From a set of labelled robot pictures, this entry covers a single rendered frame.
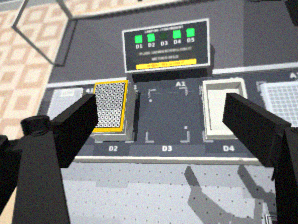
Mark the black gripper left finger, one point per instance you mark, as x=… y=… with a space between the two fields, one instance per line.
x=40 y=196

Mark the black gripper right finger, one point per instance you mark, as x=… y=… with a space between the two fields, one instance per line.
x=274 y=142

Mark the grey base plate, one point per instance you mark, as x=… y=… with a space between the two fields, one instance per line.
x=168 y=193

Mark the cream one-well reservoir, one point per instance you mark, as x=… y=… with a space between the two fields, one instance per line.
x=213 y=97

